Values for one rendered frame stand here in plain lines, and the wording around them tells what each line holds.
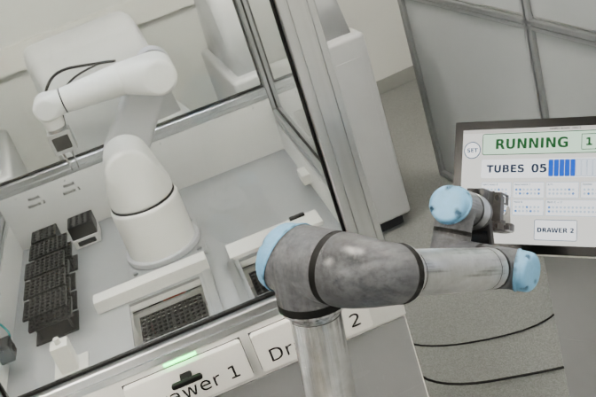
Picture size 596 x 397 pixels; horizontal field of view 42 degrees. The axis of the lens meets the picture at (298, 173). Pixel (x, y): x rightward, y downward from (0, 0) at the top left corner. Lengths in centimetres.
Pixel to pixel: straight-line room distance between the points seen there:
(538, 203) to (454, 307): 151
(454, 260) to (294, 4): 64
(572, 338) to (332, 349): 96
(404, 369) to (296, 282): 94
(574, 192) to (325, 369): 78
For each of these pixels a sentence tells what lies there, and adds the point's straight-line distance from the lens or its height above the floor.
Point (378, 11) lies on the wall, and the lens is 536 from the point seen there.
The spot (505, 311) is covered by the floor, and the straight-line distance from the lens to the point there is 323.
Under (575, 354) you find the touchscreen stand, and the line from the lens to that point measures 216.
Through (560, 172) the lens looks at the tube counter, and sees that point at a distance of 184.
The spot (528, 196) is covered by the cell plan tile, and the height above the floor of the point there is 106.
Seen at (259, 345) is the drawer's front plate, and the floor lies 90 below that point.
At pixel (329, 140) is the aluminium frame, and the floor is 132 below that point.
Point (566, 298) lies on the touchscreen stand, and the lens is 204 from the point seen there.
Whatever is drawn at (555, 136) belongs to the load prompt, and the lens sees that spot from 186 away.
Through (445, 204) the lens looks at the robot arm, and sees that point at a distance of 152.
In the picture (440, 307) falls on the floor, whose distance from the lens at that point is 332.
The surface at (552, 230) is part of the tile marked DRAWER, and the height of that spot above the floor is 100.
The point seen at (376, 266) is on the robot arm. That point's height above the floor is 138.
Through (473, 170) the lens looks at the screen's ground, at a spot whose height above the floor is 111.
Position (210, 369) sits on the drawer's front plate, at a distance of 192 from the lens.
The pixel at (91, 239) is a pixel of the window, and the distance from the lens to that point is 175.
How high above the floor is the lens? 202
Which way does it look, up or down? 25 degrees down
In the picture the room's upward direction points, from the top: 18 degrees counter-clockwise
